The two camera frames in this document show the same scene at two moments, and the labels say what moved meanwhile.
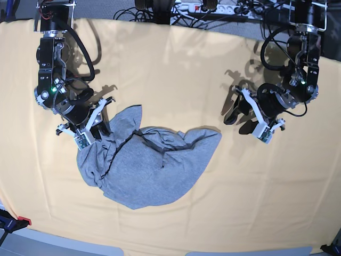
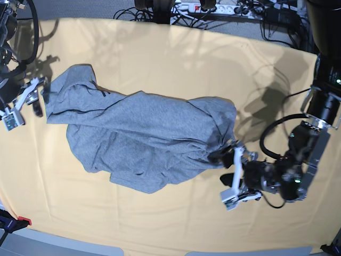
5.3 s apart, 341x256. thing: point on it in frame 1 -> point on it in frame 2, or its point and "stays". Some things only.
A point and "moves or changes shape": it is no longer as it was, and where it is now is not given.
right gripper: x=269 y=101 -> x=251 y=177
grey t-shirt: x=139 y=166 moves or changes shape
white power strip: x=252 y=12 stays
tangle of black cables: x=146 y=15 stays
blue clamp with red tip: x=8 y=223 stays
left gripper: x=81 y=117 -> x=30 y=94
